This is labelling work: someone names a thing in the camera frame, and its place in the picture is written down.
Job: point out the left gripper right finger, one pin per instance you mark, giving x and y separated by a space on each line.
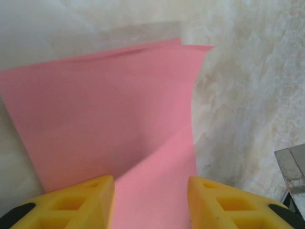
238 210

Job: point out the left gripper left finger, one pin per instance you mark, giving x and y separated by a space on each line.
71 210

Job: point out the pink paper sheet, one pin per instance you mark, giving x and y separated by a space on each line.
95 107

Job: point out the long aluminium mounting rail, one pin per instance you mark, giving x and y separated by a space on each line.
290 167

